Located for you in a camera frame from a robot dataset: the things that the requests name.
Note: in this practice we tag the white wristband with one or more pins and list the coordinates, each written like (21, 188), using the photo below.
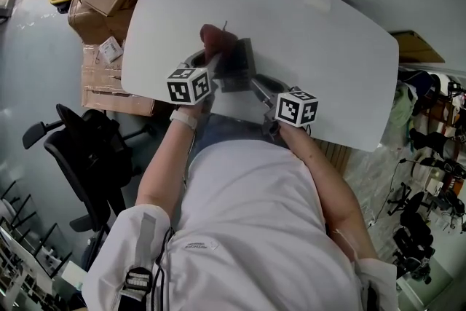
(183, 118)

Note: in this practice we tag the large brown cardboard box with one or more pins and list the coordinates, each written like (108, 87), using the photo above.
(91, 22)

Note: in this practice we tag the white labelled packet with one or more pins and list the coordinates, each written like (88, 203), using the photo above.
(110, 49)

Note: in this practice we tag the wooden slat panel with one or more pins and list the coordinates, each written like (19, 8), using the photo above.
(335, 158)

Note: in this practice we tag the person's left forearm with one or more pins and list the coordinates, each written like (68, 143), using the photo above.
(164, 164)

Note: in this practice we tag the light green cloth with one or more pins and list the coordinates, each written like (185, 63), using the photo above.
(404, 102)

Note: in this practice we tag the black office chair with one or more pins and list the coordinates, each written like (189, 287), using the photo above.
(87, 156)

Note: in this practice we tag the flattened taped cardboard boxes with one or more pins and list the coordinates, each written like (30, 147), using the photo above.
(105, 83)

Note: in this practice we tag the small black swivel chair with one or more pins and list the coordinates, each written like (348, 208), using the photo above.
(413, 222)

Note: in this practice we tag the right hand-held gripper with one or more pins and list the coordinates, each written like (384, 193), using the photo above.
(295, 107)

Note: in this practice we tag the brown cardboard sheet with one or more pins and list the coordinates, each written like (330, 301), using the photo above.
(418, 47)

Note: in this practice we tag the person's right forearm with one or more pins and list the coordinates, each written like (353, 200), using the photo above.
(327, 185)

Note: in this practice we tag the person's white shirt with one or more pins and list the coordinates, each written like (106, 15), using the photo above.
(247, 222)

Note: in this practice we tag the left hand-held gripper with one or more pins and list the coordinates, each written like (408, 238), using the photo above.
(189, 85)

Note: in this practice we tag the black metal rack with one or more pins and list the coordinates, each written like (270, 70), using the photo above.
(22, 215)

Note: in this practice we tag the person's blue trousers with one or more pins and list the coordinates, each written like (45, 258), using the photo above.
(233, 131)

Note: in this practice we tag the reddish brown cloth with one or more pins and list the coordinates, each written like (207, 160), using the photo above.
(215, 38)

